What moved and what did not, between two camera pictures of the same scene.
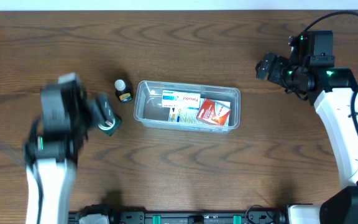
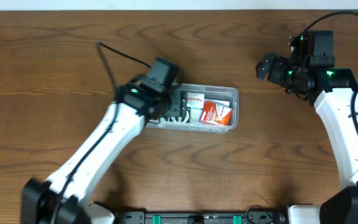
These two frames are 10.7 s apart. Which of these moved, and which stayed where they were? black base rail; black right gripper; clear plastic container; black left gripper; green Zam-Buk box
Moved: green Zam-Buk box; black left gripper
Stayed: black base rail; clear plastic container; black right gripper
